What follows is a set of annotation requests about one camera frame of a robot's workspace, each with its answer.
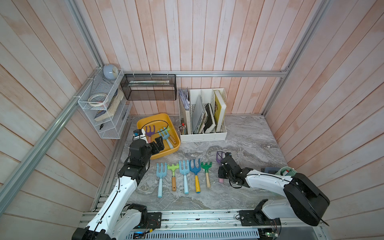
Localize purple rake pink handle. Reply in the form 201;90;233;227
145;125;156;143
216;151;225;184

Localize dark green rake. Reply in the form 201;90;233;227
201;162;212;188

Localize light blue hand fork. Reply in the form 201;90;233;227
156;163;168;198

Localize blue fork yellow handle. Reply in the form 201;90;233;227
189;159;201;194

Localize yellow storage tray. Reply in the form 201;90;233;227
137;113;181;160

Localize green rake wooden handle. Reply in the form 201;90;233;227
167;127;177;146
167;164;180;192

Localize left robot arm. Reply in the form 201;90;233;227
72;137;165;240

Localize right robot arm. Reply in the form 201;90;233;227
217;151;330;227

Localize blue grey small device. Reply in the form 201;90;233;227
261;167;280;175

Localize coloured pencils bundle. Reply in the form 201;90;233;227
179;123;188;135

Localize green bucket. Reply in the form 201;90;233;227
275;167;297;177

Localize yellow book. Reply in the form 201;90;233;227
214;90;227;133

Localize white file organizer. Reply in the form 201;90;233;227
178;88;227;142

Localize black mesh basket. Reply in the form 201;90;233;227
120;74;177;101

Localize tape roll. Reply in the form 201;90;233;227
87;93;108;107

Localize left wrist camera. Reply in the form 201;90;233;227
133;129;146;141

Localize books on wire shelf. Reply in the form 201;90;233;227
94;88;124;122

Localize white wire shelf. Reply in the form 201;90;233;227
78;68;132;139

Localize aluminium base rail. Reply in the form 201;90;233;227
76;206;325;233

